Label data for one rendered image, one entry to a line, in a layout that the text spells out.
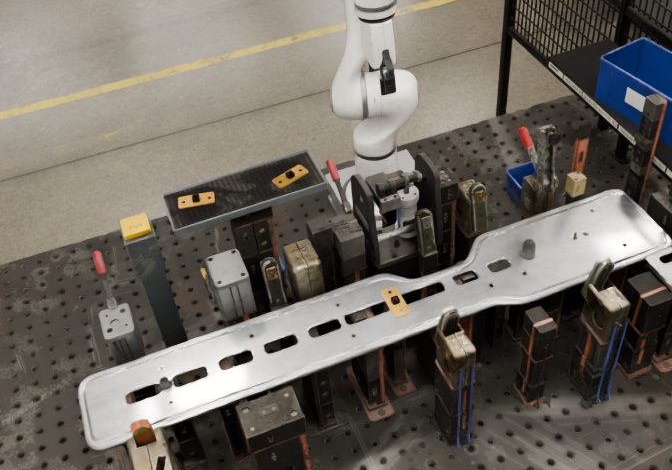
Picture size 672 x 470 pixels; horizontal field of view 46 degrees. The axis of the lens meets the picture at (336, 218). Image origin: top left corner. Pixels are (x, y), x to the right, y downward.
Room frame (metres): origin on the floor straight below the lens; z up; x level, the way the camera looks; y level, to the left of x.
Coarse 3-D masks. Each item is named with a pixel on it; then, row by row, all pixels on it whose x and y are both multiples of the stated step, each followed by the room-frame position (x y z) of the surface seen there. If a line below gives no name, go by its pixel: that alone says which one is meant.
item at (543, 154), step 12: (540, 132) 1.43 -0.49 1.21; (552, 132) 1.43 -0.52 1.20; (540, 144) 1.42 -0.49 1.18; (552, 144) 1.40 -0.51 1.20; (540, 156) 1.42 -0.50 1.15; (552, 156) 1.42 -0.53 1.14; (540, 168) 1.41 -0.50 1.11; (552, 168) 1.41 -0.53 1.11; (540, 180) 1.41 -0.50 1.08; (552, 180) 1.41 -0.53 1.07
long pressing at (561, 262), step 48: (624, 192) 1.42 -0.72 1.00; (480, 240) 1.30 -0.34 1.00; (576, 240) 1.27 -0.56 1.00; (624, 240) 1.26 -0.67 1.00; (384, 288) 1.19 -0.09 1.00; (480, 288) 1.16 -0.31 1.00; (528, 288) 1.14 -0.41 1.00; (240, 336) 1.09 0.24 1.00; (336, 336) 1.07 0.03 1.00; (384, 336) 1.05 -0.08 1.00; (96, 384) 1.01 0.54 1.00; (144, 384) 0.99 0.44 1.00; (192, 384) 0.98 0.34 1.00; (240, 384) 0.97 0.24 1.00; (96, 432) 0.89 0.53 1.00
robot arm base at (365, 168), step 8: (360, 160) 1.69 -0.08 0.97; (368, 160) 1.67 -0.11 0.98; (384, 160) 1.67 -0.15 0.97; (392, 160) 1.68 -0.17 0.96; (360, 168) 1.69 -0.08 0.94; (368, 168) 1.67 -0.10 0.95; (376, 168) 1.67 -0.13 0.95; (384, 168) 1.67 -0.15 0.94; (392, 168) 1.68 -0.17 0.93; (376, 208) 1.66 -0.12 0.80
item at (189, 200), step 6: (210, 192) 1.40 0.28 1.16; (180, 198) 1.39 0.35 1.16; (186, 198) 1.38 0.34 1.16; (192, 198) 1.37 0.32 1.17; (198, 198) 1.37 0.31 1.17; (204, 198) 1.38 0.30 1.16; (180, 204) 1.37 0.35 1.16; (186, 204) 1.36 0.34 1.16; (192, 204) 1.36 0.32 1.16; (198, 204) 1.36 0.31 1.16; (204, 204) 1.36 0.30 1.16
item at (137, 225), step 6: (132, 216) 1.35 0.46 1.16; (138, 216) 1.34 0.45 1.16; (144, 216) 1.34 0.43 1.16; (120, 222) 1.33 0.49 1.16; (126, 222) 1.33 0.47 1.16; (132, 222) 1.33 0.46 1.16; (138, 222) 1.32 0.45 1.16; (144, 222) 1.32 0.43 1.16; (126, 228) 1.31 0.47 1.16; (132, 228) 1.31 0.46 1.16; (138, 228) 1.30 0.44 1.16; (144, 228) 1.30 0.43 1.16; (150, 228) 1.30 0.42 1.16; (126, 234) 1.29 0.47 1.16; (132, 234) 1.29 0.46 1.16; (138, 234) 1.29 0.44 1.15
